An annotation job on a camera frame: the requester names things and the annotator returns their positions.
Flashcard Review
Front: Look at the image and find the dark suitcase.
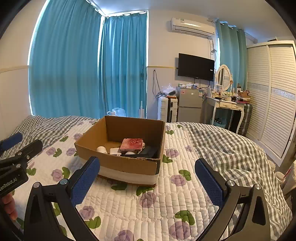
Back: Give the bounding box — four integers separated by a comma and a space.
168, 97, 179, 123

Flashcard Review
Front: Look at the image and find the person's left hand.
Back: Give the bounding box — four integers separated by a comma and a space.
0, 192, 19, 221

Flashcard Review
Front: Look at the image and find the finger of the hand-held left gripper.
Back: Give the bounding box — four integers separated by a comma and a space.
0, 132, 23, 151
14, 139, 44, 164

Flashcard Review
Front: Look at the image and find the white suitcase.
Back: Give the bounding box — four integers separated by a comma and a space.
158, 97, 169, 122

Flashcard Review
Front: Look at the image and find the clear plastic bag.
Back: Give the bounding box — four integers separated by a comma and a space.
162, 83, 177, 96

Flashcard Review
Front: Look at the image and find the narrow teal curtain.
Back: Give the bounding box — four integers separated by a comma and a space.
216, 19, 248, 91

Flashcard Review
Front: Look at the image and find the wide teal curtain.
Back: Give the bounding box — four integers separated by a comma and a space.
28, 0, 105, 119

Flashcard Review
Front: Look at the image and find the small black box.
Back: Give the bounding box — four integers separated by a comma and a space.
129, 145, 159, 159

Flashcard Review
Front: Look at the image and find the grey suitcase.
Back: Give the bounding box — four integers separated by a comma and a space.
237, 103, 253, 136

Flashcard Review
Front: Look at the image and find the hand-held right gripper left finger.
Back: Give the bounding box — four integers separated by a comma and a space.
23, 156, 101, 241

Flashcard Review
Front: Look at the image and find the white plastic bag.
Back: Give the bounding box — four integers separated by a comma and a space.
107, 107, 127, 118

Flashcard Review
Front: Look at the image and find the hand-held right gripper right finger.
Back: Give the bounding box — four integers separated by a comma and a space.
194, 158, 271, 241

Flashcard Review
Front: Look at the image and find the white dressing table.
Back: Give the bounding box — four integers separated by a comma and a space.
204, 95, 247, 135

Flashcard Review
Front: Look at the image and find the white cup with straw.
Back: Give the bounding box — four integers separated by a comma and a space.
275, 168, 292, 184

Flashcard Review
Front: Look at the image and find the white padded cloth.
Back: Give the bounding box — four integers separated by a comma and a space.
282, 160, 296, 198

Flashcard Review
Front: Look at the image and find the white louvred wardrobe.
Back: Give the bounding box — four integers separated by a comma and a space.
245, 41, 296, 167

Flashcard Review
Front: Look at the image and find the brown cardboard box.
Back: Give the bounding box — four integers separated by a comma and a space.
74, 115, 166, 186

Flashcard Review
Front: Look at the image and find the white oval mirror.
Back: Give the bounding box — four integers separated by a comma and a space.
215, 64, 232, 92

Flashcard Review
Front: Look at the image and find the red patterned book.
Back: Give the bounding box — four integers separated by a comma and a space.
119, 138, 145, 152

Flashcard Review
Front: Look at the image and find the hanging wall cable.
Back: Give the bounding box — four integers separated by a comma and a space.
152, 69, 162, 98

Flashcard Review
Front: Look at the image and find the silver small fridge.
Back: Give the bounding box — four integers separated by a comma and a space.
177, 87, 204, 123

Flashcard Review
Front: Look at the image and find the floral quilted bedspread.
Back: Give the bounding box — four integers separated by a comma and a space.
14, 114, 294, 235

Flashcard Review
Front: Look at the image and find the black wall television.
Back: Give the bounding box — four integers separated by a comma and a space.
177, 53, 215, 82

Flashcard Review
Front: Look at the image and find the white air conditioner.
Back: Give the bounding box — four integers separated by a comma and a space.
170, 17, 216, 39

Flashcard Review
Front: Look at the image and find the white floral quilt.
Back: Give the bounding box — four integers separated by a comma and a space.
13, 118, 234, 241

